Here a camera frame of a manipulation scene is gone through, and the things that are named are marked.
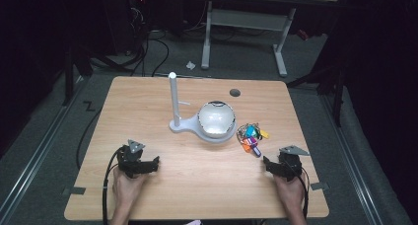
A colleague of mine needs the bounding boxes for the person's left hand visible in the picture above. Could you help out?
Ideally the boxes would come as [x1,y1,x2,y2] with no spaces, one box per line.
[111,167,149,207]

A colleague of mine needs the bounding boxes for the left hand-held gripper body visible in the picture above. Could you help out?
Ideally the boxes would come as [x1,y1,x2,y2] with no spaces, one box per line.
[116,138,148,180]

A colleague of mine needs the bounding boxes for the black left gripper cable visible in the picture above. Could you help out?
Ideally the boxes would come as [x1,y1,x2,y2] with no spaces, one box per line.
[102,147,126,225]

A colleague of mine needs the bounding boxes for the white-legged wooden desk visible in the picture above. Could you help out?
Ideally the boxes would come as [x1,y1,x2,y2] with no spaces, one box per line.
[199,0,340,79]

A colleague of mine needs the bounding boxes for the shiny white bowl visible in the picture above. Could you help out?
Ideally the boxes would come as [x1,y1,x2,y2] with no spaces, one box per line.
[197,100,238,140]

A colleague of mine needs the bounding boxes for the person's right hand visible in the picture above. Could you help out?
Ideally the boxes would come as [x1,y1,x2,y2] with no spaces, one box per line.
[271,173,306,210]

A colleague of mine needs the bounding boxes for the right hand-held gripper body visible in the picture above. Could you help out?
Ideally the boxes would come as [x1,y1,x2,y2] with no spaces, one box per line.
[275,144,311,183]

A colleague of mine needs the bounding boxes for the black metal stand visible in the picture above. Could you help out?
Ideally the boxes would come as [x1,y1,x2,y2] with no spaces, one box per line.
[285,50,348,128]
[61,45,95,107]

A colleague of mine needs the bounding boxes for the black floor cables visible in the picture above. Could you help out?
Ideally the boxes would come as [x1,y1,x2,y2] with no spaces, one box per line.
[88,27,171,78]

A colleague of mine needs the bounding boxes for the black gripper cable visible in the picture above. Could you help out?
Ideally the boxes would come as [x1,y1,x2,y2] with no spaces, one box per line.
[102,147,126,225]
[284,156,311,220]

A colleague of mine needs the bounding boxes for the metal floor rail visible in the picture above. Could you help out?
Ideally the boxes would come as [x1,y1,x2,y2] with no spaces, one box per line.
[318,92,384,225]
[0,76,87,225]

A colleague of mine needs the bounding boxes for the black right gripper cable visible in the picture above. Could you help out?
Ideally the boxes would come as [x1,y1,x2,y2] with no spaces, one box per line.
[284,156,311,220]

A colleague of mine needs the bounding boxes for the key bunch with coloured tags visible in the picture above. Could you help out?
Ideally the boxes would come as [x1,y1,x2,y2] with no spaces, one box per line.
[236,121,271,158]

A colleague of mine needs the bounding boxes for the thin black floor cable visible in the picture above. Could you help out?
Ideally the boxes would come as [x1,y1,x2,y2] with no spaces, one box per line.
[75,108,104,171]

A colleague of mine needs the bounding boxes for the white stand with post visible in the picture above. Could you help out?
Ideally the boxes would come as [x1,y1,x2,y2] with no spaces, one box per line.
[168,71,238,144]

